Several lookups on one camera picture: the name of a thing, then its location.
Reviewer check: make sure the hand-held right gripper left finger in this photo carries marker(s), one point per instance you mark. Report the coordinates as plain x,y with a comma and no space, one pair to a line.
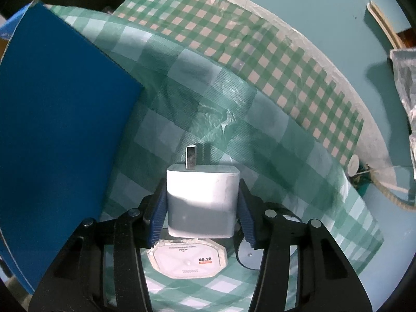
157,215

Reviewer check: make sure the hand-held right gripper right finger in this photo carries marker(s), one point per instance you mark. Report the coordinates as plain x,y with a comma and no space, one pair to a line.
247,221

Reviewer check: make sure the white plug charger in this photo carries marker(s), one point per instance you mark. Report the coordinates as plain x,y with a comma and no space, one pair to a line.
201,198

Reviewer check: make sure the white octagonal box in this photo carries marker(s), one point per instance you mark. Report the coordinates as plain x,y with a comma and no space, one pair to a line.
185,257

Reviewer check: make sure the green white checkered tablecloth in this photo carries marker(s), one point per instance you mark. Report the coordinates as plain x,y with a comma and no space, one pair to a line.
276,156

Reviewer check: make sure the small white disc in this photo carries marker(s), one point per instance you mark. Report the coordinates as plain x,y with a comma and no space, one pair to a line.
353,165

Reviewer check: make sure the small-check green cloth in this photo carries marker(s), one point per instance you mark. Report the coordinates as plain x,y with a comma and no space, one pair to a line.
227,22

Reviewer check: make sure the clear plastic bag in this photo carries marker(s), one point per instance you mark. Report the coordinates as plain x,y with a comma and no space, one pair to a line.
406,81

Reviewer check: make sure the wooden slat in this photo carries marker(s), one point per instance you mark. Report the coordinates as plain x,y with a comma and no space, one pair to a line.
385,22

